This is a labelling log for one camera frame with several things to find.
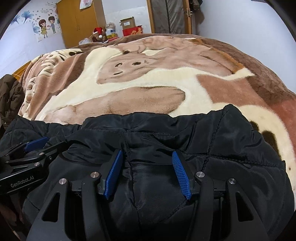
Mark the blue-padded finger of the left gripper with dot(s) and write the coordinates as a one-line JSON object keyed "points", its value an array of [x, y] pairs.
{"points": [[36, 144]]}

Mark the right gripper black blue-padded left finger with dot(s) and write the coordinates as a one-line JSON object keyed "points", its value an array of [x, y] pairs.
{"points": [[74, 210]]}

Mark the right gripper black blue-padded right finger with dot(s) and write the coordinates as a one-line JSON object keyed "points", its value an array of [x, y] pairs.
{"points": [[224, 211]]}

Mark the black puffer jacket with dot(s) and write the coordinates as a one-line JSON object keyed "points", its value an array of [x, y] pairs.
{"points": [[147, 202]]}

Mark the brown puffer jacket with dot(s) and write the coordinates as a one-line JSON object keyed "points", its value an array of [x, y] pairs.
{"points": [[12, 97]]}

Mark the santa hat plush toy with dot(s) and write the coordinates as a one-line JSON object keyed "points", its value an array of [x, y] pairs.
{"points": [[98, 35]]}

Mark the yellow wooden wardrobe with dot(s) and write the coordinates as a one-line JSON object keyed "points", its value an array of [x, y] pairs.
{"points": [[78, 24]]}

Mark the clear plastic snack jar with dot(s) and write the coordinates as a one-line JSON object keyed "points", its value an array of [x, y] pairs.
{"points": [[110, 30]]}

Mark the brown cartoon plush blanket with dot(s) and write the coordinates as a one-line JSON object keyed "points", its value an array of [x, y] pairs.
{"points": [[171, 74]]}

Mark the white plastic bag on wardrobe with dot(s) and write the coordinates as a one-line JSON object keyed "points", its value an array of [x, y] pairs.
{"points": [[85, 4]]}

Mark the brown cardboard box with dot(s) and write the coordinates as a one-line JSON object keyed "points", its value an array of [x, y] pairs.
{"points": [[127, 23]]}

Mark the red gift box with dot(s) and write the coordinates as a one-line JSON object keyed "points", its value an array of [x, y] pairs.
{"points": [[132, 31]]}

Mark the wooden framed door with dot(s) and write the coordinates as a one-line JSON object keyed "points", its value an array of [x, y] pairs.
{"points": [[170, 17]]}

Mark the cartoon couple wall sticker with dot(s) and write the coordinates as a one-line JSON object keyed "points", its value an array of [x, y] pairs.
{"points": [[41, 16]]}

